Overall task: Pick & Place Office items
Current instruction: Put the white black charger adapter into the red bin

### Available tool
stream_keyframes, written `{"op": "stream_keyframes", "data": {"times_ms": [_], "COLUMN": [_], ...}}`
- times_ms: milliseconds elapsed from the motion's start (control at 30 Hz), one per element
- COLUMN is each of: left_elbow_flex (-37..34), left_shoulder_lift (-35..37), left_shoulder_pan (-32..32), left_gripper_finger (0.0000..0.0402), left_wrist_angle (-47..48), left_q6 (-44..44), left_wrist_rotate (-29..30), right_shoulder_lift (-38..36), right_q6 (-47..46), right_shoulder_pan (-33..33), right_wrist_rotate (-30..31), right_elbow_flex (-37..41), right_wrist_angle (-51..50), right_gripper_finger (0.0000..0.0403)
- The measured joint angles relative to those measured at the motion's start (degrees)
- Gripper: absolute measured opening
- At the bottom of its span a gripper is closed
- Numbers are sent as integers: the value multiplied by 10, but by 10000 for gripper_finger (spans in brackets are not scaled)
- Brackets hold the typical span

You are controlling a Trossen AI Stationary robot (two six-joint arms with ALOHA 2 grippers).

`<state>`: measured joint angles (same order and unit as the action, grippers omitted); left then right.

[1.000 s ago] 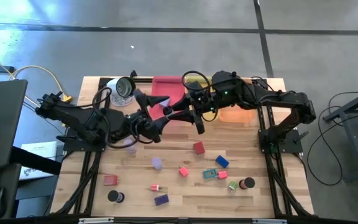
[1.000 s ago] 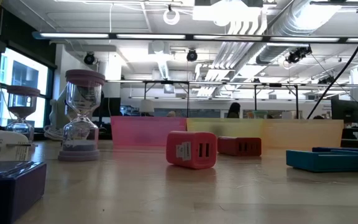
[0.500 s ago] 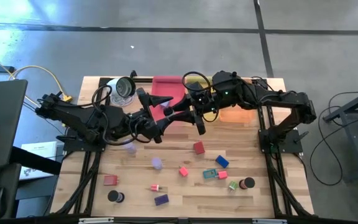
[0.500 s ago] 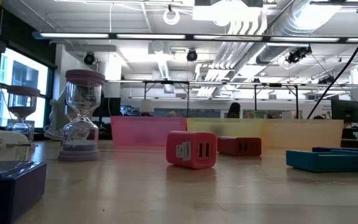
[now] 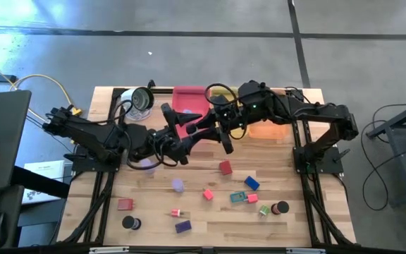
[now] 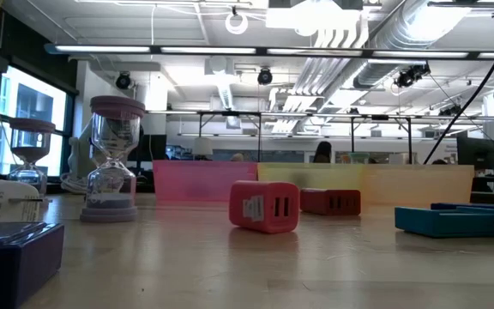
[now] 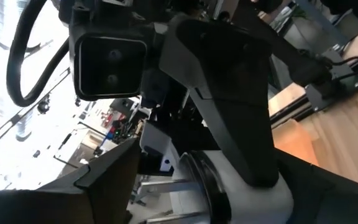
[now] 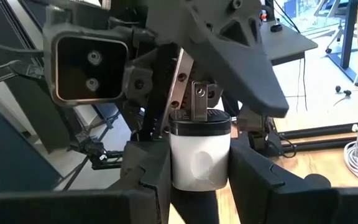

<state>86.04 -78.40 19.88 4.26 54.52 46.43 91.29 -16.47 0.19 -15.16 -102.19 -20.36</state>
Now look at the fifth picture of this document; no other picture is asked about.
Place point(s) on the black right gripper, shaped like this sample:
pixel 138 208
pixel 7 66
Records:
pixel 231 120

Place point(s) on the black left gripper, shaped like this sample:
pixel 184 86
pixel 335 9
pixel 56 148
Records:
pixel 169 144

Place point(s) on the lavender wall charger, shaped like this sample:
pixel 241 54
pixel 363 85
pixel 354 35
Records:
pixel 187 110

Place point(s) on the lavender hourglass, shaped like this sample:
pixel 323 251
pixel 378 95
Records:
pixel 178 185
pixel 148 167

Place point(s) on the blue rectangular block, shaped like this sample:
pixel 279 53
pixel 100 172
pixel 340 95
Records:
pixel 251 182

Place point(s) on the teal rectangular box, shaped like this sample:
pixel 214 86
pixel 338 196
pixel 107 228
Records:
pixel 238 197

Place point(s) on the small pink cube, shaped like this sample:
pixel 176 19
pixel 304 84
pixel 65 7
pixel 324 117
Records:
pixel 252 198

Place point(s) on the black disc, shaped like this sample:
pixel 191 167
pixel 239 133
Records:
pixel 131 222

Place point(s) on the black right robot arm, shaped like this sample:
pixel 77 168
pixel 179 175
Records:
pixel 312 113

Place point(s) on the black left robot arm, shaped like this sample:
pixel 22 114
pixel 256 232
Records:
pixel 83 128

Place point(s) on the yellow translucent plastic bin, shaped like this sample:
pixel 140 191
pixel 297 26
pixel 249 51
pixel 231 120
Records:
pixel 242 134

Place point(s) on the pink translucent plastic bin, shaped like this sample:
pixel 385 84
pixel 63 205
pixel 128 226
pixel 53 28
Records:
pixel 189 97

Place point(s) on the dark red charger block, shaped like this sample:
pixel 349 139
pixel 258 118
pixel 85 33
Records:
pixel 225 167

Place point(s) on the orange translucent plastic bin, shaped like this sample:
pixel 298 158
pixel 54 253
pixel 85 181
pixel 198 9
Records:
pixel 270 130

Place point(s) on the pink red USB charger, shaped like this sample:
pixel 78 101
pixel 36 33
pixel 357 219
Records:
pixel 208 194

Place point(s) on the small red white plug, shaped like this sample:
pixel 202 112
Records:
pixel 175 212

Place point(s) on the dark purple rectangular box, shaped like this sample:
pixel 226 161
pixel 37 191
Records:
pixel 183 226

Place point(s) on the red charger with prongs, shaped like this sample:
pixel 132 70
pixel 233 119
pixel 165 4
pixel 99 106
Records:
pixel 125 204

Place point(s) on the black hourglass red sand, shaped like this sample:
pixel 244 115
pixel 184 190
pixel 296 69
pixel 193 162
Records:
pixel 280 207

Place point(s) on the white paper booklet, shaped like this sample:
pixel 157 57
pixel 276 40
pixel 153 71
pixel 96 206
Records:
pixel 48 169

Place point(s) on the black desk leg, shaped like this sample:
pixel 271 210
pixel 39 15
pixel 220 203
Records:
pixel 41 181

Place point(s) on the dark grey side desk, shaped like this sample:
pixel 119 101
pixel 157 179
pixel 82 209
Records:
pixel 2 120

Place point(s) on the dark grey metal table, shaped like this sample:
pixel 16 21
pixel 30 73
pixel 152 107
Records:
pixel 400 148

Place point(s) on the black aluminium table frame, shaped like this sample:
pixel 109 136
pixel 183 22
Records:
pixel 167 90

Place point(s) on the silver metal bracket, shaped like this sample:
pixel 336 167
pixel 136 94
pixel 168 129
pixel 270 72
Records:
pixel 306 250
pixel 109 250

